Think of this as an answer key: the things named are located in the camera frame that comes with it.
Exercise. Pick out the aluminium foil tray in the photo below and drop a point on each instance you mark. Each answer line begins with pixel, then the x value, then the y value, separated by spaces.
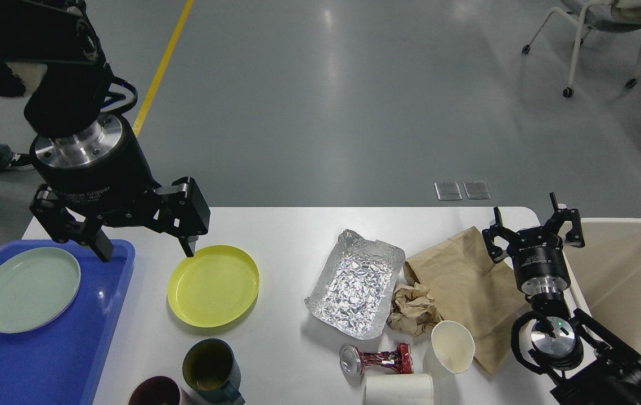
pixel 354 290

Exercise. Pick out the crumpled brown paper ball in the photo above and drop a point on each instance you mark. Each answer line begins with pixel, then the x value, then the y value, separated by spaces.
pixel 413 310

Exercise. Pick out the left metal floor plate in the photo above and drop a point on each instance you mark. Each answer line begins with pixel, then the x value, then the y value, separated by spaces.
pixel 448 191

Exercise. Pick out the upright white paper cup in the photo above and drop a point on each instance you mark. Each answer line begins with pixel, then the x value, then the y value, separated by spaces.
pixel 451 349

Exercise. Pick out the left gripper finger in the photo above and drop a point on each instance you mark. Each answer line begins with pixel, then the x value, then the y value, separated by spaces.
pixel 183 213
pixel 61 226

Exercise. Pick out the dark teal mug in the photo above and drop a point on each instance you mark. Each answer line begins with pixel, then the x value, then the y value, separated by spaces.
pixel 211 370

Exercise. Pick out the brown paper bag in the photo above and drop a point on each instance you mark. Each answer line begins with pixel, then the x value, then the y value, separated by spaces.
pixel 472 290

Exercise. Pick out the right metal floor plate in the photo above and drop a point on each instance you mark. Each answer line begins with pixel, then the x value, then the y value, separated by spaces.
pixel 477 190

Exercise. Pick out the yellow plastic plate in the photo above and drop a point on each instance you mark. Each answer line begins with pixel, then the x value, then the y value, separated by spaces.
pixel 214 287

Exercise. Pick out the white framed office chair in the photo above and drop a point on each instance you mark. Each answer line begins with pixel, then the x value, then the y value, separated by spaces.
pixel 602 16

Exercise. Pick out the metal floor plate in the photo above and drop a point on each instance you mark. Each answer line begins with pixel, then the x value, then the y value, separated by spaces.
pixel 448 191
pixel 477 190

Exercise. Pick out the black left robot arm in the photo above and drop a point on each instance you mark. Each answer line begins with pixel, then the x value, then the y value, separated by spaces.
pixel 77 84

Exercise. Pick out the pale green plate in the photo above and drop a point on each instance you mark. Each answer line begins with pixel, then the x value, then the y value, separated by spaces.
pixel 36 287

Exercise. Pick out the beige plastic bin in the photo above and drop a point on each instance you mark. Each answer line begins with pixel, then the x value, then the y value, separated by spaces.
pixel 608 274

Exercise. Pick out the blue plastic tray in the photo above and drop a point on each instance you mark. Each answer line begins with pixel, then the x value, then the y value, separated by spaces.
pixel 61 363

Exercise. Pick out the crushed red soda can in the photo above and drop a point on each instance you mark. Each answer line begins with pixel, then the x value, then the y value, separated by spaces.
pixel 353 361

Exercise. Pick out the pink mug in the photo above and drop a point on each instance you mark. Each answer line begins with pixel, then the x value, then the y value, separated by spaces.
pixel 160 389

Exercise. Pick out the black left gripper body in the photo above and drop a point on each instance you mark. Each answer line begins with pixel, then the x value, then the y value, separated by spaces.
pixel 99 173

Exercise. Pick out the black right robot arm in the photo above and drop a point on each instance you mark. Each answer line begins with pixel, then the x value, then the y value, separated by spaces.
pixel 587 363

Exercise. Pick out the lying white paper cup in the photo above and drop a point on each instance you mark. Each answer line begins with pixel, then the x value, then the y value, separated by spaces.
pixel 416 388

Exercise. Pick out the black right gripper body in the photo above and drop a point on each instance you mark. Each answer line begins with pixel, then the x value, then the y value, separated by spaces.
pixel 538 261

